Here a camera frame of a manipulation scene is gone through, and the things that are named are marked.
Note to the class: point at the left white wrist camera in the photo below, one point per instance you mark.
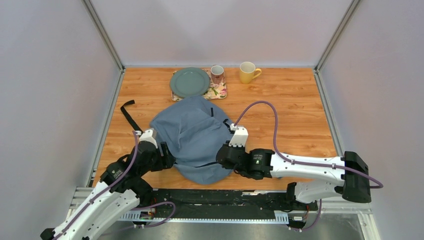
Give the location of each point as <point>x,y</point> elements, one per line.
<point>149,135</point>

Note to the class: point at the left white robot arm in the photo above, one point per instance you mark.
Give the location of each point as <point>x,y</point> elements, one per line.
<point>120,190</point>

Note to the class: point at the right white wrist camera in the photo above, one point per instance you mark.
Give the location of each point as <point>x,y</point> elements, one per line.
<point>240,136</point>

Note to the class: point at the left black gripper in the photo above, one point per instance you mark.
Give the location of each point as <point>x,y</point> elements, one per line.
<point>166,161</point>

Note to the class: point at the aluminium front frame rail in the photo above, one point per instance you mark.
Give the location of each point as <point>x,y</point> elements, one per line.
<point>295,221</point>

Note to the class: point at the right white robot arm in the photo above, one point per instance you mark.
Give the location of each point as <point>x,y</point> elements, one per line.
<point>346,176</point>

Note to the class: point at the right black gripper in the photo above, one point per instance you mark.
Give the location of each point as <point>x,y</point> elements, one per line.
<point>240,149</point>

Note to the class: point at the yellow ceramic mug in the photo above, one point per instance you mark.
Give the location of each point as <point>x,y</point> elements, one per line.
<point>248,71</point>

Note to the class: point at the pink patterned mug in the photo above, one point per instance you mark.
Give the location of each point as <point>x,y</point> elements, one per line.
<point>217,74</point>

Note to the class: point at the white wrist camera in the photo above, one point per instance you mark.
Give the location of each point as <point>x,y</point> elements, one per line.
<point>149,135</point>
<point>240,136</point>

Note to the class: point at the floral serving tray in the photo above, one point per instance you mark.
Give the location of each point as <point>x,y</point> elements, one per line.
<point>214,92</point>

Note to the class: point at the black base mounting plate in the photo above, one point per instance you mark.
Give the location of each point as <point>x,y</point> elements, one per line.
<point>223,204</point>

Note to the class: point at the green ceramic plate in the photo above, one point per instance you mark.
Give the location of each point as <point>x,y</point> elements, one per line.
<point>189,82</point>

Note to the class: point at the blue-grey fabric backpack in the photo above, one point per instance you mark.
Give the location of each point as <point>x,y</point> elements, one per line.
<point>194,130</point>

